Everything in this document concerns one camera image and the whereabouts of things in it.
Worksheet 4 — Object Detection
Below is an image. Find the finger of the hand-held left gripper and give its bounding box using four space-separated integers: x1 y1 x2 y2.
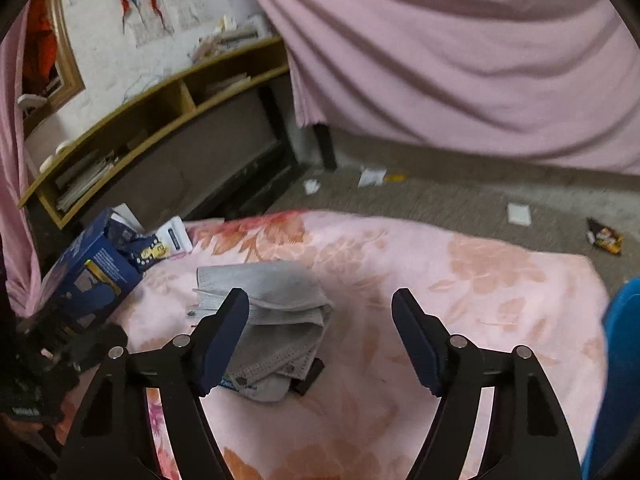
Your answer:
20 305 101 343

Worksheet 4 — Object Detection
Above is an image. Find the blue cardboard box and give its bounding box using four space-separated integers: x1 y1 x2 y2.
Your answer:
40 204 146 326

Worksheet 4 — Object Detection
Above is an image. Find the white tube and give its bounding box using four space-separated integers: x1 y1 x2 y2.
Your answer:
152 216 193 256

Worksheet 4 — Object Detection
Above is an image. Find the stack of books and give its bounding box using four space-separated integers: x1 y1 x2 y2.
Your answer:
55 150 121 211

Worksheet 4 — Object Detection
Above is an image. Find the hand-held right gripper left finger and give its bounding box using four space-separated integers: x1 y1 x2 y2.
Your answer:
55 288 250 480

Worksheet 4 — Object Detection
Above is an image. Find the gold framed mirror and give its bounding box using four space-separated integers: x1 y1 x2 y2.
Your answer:
20 0 86 136

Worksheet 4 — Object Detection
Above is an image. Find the wooden shelf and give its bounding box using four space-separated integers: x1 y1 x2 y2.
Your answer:
17 35 291 231

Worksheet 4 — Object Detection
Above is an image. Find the blue plastic stool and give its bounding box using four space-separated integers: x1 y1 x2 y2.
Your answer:
582 277 640 480

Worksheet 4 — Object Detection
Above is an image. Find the grey face mask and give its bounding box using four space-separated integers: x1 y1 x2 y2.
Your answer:
192 260 335 403

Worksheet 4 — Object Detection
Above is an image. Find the white blue printed packet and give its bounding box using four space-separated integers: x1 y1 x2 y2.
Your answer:
220 375 261 396

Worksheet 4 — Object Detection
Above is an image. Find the pink floral blanket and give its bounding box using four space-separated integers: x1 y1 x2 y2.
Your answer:
55 210 613 480

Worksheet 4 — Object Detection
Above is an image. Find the dark snack wrapper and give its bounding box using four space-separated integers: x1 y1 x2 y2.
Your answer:
586 217 625 256

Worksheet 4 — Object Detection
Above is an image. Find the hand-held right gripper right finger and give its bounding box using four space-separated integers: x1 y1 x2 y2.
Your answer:
391 288 583 480

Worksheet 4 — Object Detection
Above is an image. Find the pink curtain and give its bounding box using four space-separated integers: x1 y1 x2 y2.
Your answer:
0 10 43 318
232 0 640 176

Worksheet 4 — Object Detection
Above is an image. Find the pile of papers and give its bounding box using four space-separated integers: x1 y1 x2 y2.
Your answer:
192 15 271 61

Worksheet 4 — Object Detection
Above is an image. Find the grey black framed panel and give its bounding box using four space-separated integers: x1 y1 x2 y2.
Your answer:
125 85 301 221

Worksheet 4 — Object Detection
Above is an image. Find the black bed leg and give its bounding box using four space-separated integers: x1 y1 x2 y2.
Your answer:
312 122 338 172

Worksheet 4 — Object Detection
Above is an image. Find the small black object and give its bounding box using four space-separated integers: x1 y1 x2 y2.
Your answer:
295 357 325 395

